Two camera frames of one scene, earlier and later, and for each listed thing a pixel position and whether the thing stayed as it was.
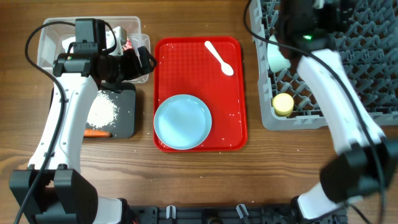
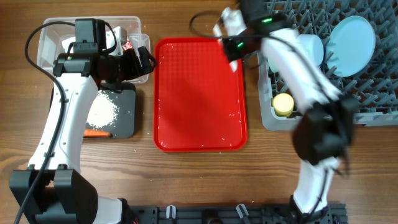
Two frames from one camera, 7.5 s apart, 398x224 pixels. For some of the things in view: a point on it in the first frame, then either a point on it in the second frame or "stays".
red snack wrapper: x=128 y=45 stays
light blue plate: x=183 y=122 to x=350 y=45
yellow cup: x=283 y=104 stays
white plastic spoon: x=226 y=68 to x=233 y=65
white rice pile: x=102 y=112 stays
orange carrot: x=89 y=133 stays
